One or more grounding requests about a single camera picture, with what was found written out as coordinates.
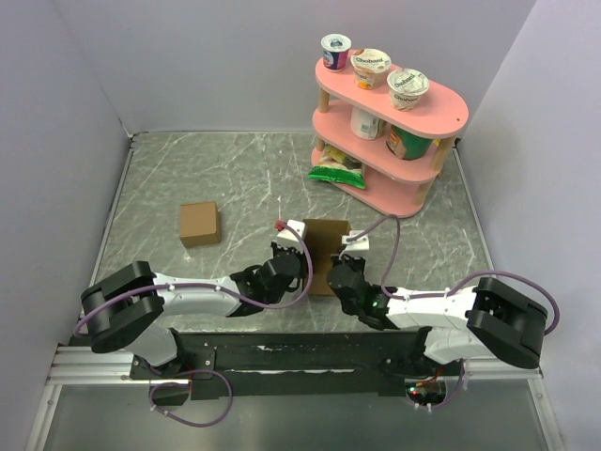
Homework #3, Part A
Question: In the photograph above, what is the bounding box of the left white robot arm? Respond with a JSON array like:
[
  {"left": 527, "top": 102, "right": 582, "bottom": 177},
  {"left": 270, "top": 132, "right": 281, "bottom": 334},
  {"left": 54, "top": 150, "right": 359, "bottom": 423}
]
[{"left": 73, "top": 245, "right": 313, "bottom": 378}]

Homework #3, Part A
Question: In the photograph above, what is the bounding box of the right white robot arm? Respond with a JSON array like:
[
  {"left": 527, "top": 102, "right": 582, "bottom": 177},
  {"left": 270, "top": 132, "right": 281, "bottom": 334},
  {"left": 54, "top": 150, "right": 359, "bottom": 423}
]
[{"left": 327, "top": 259, "right": 547, "bottom": 375}]

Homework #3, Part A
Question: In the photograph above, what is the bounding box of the small folded cardboard box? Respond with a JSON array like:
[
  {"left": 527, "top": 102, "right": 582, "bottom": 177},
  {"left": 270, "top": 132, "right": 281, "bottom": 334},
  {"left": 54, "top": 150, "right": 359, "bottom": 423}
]
[{"left": 179, "top": 201, "right": 222, "bottom": 248}]

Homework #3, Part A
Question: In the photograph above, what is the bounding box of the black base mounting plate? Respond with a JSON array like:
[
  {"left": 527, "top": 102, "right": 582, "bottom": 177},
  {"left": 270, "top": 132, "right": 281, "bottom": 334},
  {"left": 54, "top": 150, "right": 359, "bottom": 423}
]
[{"left": 130, "top": 332, "right": 461, "bottom": 400}]

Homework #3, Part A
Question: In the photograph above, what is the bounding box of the green snack bag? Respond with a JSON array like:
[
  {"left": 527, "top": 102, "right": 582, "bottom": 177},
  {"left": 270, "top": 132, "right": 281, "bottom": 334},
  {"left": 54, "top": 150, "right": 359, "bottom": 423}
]
[{"left": 308, "top": 145, "right": 366, "bottom": 190}]

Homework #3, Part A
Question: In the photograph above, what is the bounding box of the pink three-tier shelf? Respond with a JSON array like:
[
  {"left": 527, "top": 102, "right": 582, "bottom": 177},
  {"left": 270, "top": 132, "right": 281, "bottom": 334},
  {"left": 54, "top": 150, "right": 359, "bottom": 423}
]
[{"left": 311, "top": 61, "right": 470, "bottom": 218}]

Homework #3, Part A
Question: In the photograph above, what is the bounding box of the green can middle shelf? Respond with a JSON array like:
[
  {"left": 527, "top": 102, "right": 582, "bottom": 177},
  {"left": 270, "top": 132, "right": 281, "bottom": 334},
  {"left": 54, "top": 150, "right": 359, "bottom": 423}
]
[{"left": 386, "top": 125, "right": 433, "bottom": 161}]

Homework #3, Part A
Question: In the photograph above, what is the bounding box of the white container middle shelf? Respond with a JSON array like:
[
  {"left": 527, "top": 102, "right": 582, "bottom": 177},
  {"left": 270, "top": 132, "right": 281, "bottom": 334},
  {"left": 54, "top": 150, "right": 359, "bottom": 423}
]
[{"left": 350, "top": 106, "right": 386, "bottom": 140}]

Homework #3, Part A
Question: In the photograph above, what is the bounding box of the Chobani white yogurt cup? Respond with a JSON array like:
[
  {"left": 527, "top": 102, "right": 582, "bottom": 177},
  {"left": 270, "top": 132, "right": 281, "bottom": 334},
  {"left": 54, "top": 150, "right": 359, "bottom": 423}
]
[{"left": 387, "top": 68, "right": 430, "bottom": 111}]

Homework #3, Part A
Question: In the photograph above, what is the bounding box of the Chobani peach yogurt cup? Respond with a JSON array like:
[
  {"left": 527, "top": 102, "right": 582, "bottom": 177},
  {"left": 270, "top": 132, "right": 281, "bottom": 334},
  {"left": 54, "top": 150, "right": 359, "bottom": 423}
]
[{"left": 350, "top": 48, "right": 392, "bottom": 90}]

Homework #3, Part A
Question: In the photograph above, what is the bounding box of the white blue yogurt cup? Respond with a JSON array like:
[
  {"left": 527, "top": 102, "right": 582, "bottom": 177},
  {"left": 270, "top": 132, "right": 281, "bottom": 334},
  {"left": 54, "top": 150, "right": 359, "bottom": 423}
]
[{"left": 321, "top": 34, "right": 351, "bottom": 71}]

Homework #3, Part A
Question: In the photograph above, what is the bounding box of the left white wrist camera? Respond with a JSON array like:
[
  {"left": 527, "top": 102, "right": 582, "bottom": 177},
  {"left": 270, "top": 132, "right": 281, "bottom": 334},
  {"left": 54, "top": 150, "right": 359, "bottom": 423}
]
[{"left": 274, "top": 220, "right": 306, "bottom": 252}]

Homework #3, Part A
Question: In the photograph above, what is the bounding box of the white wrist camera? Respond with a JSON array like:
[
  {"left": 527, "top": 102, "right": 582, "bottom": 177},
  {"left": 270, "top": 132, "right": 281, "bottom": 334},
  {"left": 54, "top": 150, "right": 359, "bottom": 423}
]
[
  {"left": 274, "top": 220, "right": 306, "bottom": 252},
  {"left": 339, "top": 230, "right": 370, "bottom": 259}
]

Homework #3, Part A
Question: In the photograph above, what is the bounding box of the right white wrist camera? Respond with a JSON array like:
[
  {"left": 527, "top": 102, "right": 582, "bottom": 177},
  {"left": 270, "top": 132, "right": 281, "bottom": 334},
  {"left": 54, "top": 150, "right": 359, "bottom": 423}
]
[{"left": 339, "top": 230, "right": 370, "bottom": 259}]

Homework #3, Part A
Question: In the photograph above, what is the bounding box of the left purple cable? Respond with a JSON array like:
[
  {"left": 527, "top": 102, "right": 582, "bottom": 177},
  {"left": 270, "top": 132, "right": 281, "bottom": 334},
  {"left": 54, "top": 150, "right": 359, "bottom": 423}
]
[{"left": 72, "top": 225, "right": 315, "bottom": 428}]

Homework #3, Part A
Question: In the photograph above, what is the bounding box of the purple cable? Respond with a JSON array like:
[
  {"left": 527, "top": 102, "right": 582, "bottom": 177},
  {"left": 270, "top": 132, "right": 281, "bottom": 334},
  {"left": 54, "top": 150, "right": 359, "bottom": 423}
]
[
  {"left": 72, "top": 225, "right": 315, "bottom": 428},
  {"left": 345, "top": 214, "right": 561, "bottom": 410}
]

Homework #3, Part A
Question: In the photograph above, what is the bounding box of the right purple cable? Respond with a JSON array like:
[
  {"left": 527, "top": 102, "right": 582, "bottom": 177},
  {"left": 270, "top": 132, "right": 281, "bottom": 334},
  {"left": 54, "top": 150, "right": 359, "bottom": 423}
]
[{"left": 345, "top": 214, "right": 561, "bottom": 410}]

